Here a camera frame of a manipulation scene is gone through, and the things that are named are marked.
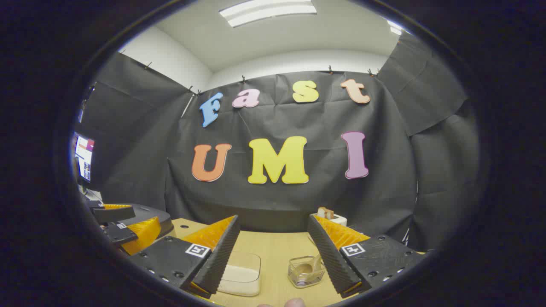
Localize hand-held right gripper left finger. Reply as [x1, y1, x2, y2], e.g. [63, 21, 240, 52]
[128, 214, 241, 299]

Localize silver black rice cooker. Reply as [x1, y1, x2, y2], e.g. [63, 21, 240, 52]
[128, 204, 174, 239]

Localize white toaster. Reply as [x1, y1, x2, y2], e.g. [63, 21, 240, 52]
[311, 212, 347, 227]

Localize clear tray of rice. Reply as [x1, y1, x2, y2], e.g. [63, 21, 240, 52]
[218, 252, 261, 297]

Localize clear wire chopstick holder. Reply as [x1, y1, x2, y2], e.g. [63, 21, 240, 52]
[288, 255, 327, 289]

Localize wooden spoon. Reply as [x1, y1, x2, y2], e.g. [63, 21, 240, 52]
[294, 255, 323, 276]

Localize long ceiling light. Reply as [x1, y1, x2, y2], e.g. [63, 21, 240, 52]
[219, 0, 317, 28]

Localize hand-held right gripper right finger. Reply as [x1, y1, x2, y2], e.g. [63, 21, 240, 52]
[307, 214, 427, 298]

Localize computer monitor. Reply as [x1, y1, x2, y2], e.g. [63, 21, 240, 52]
[73, 132, 95, 184]

